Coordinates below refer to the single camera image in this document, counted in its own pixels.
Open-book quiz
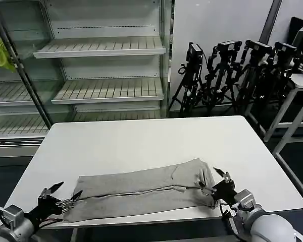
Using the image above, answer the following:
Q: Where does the black monitor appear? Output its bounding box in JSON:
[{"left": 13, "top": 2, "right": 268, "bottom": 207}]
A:
[{"left": 289, "top": 16, "right": 303, "bottom": 74}]

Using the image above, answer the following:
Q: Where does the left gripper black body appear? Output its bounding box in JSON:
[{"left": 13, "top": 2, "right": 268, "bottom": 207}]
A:
[{"left": 29, "top": 195, "right": 64, "bottom": 229}]

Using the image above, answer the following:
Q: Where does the grey shirt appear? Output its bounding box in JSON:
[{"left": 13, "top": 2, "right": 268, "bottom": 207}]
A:
[{"left": 62, "top": 158, "right": 217, "bottom": 223}]

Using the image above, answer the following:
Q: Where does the white open display shelf unit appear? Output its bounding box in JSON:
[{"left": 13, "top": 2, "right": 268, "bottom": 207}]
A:
[{"left": 32, "top": 0, "right": 175, "bottom": 119}]

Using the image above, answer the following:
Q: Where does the red and black wrist cable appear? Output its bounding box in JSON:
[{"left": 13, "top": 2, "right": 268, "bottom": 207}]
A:
[{"left": 37, "top": 216, "right": 64, "bottom": 230}]

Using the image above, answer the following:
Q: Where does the green cloth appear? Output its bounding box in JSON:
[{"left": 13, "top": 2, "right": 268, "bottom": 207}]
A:
[{"left": 0, "top": 38, "right": 18, "bottom": 73}]

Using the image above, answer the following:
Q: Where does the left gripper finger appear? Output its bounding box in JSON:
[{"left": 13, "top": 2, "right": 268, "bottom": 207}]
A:
[
  {"left": 57, "top": 191, "right": 83, "bottom": 214},
  {"left": 39, "top": 181, "right": 65, "bottom": 200}
]

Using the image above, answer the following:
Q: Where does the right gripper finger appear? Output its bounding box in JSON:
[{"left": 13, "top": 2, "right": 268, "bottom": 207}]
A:
[
  {"left": 213, "top": 167, "right": 231, "bottom": 182},
  {"left": 193, "top": 181, "right": 216, "bottom": 196}
]

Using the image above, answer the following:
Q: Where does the glass-fronted shelf cabinet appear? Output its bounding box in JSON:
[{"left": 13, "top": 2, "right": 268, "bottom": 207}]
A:
[{"left": 0, "top": 0, "right": 75, "bottom": 158}]

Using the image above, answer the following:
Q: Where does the black slanted pole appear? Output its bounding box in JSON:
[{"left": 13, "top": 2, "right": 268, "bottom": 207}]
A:
[{"left": 0, "top": 0, "right": 53, "bottom": 130}]

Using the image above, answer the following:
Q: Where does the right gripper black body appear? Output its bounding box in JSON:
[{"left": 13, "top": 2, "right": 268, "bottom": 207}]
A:
[{"left": 212, "top": 179, "right": 237, "bottom": 203}]

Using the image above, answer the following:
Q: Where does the black tripod with camera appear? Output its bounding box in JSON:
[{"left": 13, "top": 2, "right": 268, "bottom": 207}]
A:
[
  {"left": 261, "top": 41, "right": 302, "bottom": 127},
  {"left": 236, "top": 39, "right": 274, "bottom": 119},
  {"left": 168, "top": 42, "right": 208, "bottom": 116},
  {"left": 204, "top": 40, "right": 243, "bottom": 114}
]

